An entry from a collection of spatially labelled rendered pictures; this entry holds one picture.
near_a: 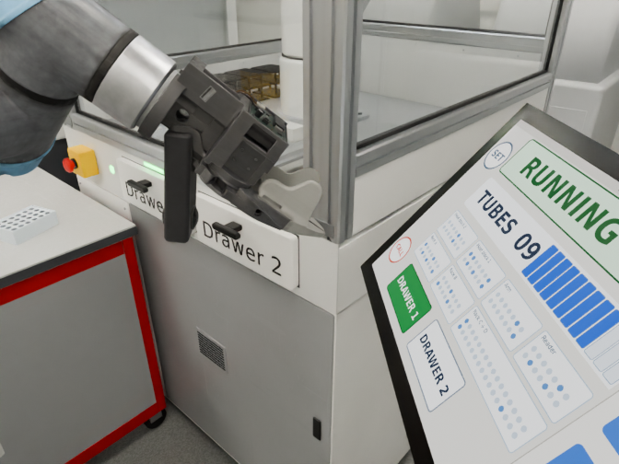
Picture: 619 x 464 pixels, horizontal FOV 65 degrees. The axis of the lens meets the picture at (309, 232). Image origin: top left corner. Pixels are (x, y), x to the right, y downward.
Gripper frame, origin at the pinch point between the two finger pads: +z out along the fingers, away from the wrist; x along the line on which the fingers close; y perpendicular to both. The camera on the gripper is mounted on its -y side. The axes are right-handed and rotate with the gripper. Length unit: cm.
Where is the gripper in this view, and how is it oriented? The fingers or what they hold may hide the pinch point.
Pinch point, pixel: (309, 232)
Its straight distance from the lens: 53.1
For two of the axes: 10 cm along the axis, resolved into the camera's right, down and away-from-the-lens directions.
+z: 7.7, 5.4, 3.5
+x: -0.6, -4.8, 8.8
